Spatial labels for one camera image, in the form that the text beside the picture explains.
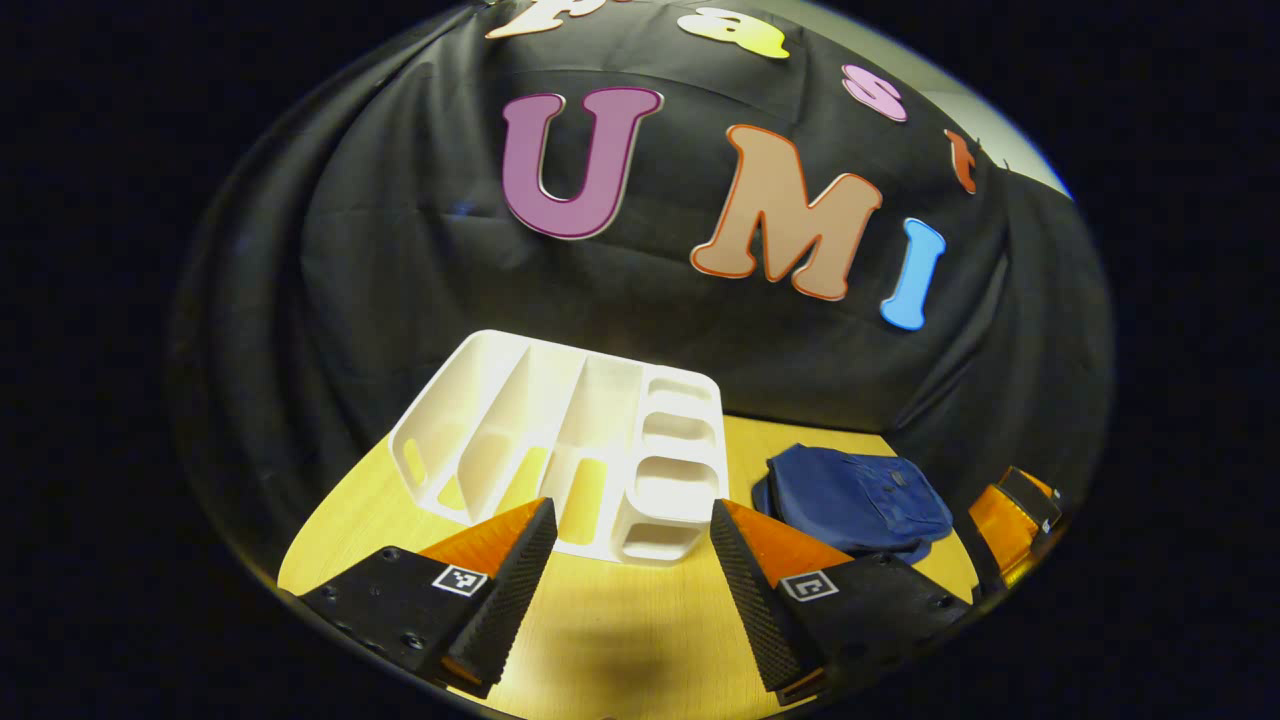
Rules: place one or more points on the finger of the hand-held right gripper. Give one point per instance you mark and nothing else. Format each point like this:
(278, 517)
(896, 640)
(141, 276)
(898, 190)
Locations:
(1000, 530)

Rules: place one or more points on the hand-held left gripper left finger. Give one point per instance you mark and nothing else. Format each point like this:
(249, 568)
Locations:
(505, 605)

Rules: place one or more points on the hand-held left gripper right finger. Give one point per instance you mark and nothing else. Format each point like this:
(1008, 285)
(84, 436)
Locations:
(765, 610)

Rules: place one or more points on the blue schoolbag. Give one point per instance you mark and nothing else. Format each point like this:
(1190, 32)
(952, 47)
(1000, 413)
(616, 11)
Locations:
(860, 500)

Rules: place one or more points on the white bookshelf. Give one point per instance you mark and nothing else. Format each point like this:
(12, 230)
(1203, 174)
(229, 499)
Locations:
(520, 400)

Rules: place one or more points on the black backdrop cloth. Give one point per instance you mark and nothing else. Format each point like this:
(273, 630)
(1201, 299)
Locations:
(380, 250)

